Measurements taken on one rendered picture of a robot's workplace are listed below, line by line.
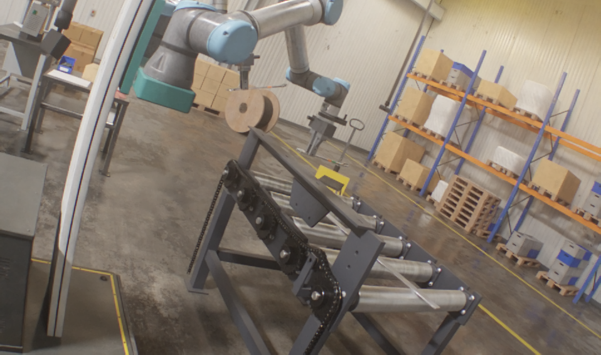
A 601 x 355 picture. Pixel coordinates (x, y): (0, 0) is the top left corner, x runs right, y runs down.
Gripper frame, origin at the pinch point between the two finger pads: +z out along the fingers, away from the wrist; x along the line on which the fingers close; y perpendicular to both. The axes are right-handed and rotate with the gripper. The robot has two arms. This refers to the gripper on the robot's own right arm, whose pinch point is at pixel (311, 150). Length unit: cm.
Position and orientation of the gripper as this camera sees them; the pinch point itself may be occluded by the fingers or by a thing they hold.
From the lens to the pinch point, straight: 171.9
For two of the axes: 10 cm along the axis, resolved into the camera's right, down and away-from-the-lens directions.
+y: -8.0, -2.5, -5.5
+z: -4.1, 8.9, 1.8
